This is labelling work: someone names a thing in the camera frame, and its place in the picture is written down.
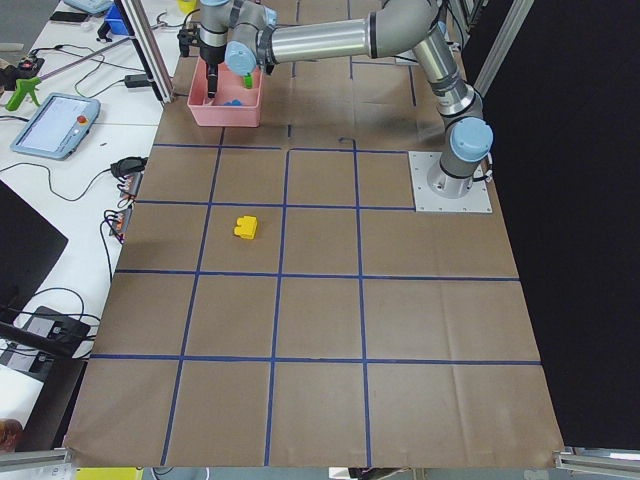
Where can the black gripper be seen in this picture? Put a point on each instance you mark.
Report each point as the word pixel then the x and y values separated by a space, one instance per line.
pixel 209 54

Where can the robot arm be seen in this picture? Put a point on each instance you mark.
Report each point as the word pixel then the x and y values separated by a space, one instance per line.
pixel 245 35

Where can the pink plastic box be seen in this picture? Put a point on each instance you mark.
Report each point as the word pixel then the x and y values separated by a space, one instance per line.
pixel 212 112

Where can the black power adapter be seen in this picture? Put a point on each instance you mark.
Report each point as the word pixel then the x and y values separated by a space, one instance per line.
pixel 136 81

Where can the blue storage bin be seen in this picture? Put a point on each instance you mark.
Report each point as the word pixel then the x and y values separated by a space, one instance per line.
pixel 114 23

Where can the yellow toy block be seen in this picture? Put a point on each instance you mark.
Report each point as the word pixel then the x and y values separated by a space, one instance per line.
pixel 246 227

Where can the teach pendant tablet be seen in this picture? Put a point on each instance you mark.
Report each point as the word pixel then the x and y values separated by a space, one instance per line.
pixel 58 126

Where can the black monitor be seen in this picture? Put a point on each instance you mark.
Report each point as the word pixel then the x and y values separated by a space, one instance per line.
pixel 30 247

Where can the aluminium frame post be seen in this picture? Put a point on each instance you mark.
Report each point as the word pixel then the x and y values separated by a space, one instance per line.
pixel 138 26

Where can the green handled reach grabber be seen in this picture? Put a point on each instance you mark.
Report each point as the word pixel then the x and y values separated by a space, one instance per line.
pixel 28 86

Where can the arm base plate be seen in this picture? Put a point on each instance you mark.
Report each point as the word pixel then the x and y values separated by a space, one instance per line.
pixel 436 192

